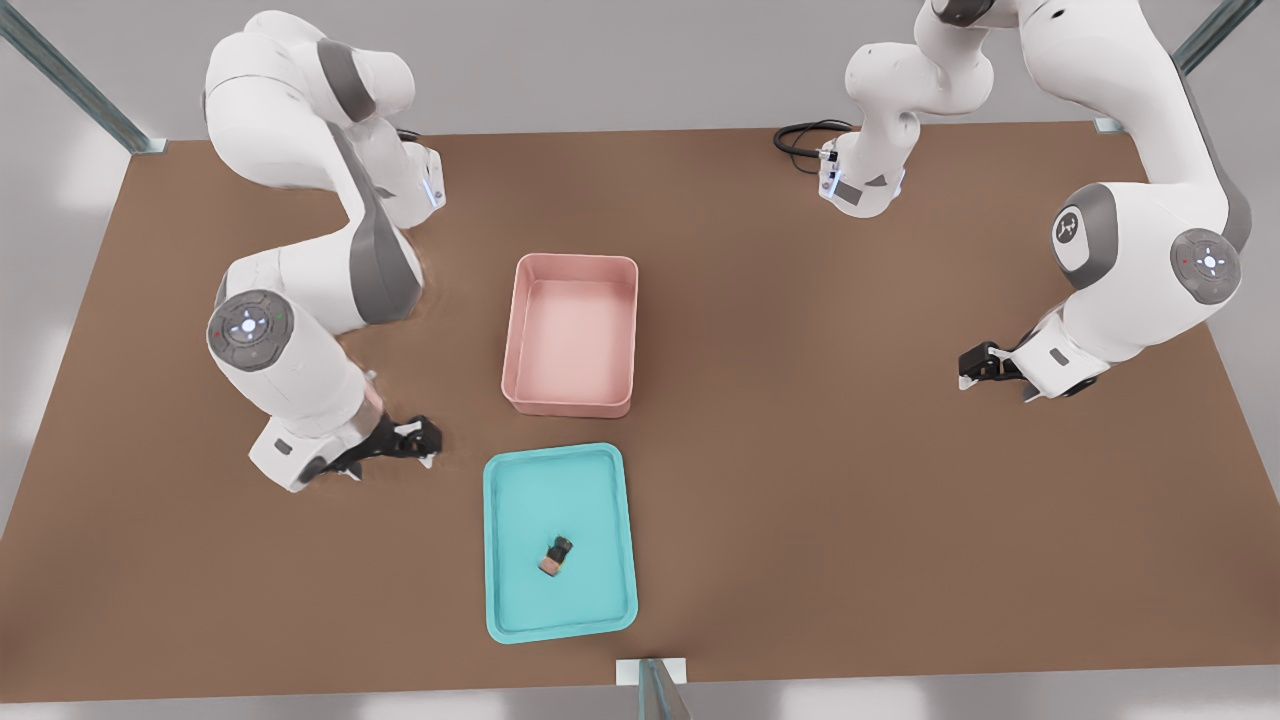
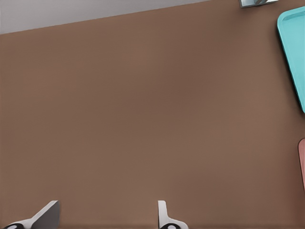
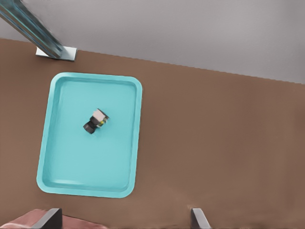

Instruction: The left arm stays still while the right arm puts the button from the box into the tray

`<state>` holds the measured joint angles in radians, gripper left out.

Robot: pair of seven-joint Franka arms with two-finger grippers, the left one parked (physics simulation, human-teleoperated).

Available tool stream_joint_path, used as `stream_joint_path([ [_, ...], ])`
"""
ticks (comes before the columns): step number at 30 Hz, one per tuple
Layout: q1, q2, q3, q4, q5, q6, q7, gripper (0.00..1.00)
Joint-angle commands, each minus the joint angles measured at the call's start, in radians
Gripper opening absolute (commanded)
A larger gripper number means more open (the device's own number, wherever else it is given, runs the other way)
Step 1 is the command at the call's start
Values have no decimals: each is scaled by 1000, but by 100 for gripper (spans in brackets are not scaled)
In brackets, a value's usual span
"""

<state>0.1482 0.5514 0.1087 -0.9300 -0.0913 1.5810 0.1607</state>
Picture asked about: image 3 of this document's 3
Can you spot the pale blue-green tray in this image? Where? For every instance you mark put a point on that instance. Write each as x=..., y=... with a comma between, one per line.
x=90, y=155

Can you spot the silver frame post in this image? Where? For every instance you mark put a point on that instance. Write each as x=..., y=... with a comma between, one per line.
x=31, y=31

